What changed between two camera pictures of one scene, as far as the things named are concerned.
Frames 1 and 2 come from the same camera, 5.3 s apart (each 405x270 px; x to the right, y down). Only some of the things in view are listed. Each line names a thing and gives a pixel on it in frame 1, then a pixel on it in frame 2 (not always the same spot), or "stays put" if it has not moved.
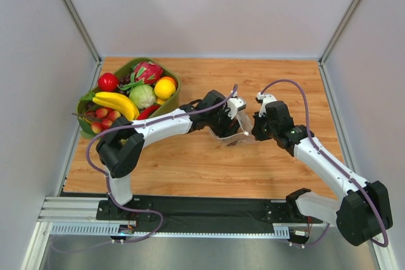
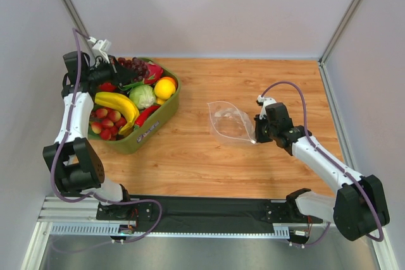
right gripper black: (259, 128) stays put
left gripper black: (224, 125) → (115, 69)
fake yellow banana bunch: (119, 102) stays put
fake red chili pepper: (147, 110) stays put
